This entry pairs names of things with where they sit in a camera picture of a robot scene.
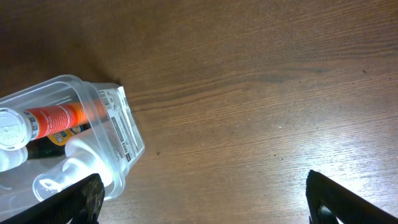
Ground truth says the white spray bottle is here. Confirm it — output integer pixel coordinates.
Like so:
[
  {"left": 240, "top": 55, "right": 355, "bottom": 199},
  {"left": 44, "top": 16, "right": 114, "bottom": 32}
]
[{"left": 32, "top": 83, "right": 145, "bottom": 202}]

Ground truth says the clear plastic container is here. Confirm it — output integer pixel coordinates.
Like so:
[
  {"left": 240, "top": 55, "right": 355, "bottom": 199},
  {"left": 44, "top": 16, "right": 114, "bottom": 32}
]
[{"left": 1, "top": 75, "right": 145, "bottom": 220}]

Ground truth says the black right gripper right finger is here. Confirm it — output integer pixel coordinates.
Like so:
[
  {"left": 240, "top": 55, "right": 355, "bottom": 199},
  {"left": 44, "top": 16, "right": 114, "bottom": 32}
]
[{"left": 306, "top": 170, "right": 397, "bottom": 224}]

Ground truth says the dark bottle with white cap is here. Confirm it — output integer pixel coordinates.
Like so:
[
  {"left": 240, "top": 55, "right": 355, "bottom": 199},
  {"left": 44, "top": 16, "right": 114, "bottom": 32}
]
[{"left": 1, "top": 124, "right": 91, "bottom": 172}]

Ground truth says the orange tube with white cap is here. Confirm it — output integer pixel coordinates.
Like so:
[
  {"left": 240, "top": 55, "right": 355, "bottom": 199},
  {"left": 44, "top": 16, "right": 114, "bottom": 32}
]
[{"left": 1, "top": 100, "right": 107, "bottom": 151}]

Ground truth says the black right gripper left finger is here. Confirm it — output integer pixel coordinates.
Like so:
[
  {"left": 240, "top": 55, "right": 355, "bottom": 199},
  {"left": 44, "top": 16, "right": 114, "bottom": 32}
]
[{"left": 1, "top": 174, "right": 105, "bottom": 224}]

